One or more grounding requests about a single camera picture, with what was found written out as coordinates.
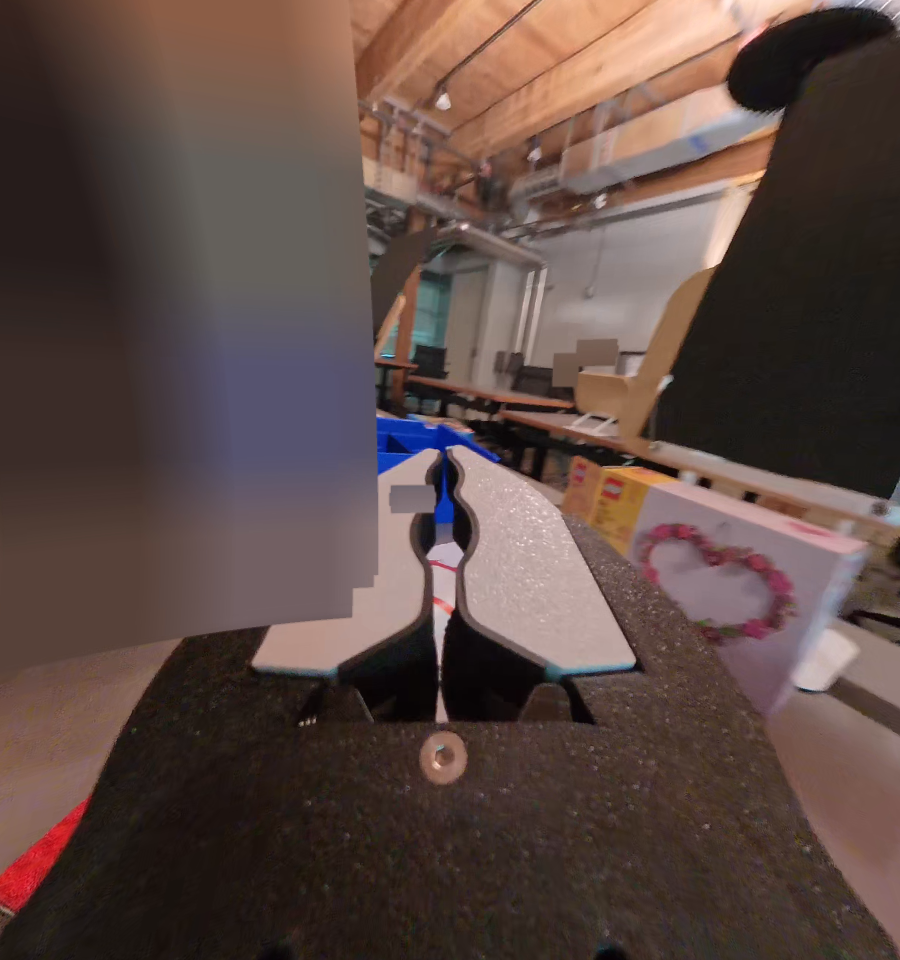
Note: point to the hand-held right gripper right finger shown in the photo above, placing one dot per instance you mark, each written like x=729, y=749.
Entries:
x=525, y=570

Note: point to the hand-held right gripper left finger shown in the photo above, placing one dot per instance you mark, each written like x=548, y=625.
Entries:
x=397, y=555

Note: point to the grey desk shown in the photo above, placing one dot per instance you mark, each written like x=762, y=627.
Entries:
x=45, y=720

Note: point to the yellow toy brick box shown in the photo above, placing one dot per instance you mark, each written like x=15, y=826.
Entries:
x=581, y=487
x=630, y=510

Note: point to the blue plastic bin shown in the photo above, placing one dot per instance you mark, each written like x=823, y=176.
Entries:
x=405, y=436

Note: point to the long wooden table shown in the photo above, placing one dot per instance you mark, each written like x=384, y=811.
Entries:
x=487, y=391
x=562, y=429

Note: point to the black office chair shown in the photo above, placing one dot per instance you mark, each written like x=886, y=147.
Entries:
x=531, y=379
x=429, y=361

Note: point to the pink flower heart box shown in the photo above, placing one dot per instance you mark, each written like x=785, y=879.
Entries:
x=720, y=577

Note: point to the tan cardboard structure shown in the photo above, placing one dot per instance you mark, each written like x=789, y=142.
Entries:
x=645, y=375

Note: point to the dark slanted panel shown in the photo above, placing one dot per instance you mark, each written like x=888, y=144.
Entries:
x=397, y=277

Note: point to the small white object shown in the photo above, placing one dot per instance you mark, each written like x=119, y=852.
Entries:
x=825, y=660

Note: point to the ceiling track light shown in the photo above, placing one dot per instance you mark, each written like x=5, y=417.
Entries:
x=442, y=100

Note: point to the black round fuzzy object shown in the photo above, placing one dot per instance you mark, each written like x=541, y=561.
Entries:
x=787, y=60

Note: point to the metal air duct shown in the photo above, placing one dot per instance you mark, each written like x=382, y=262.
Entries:
x=645, y=142

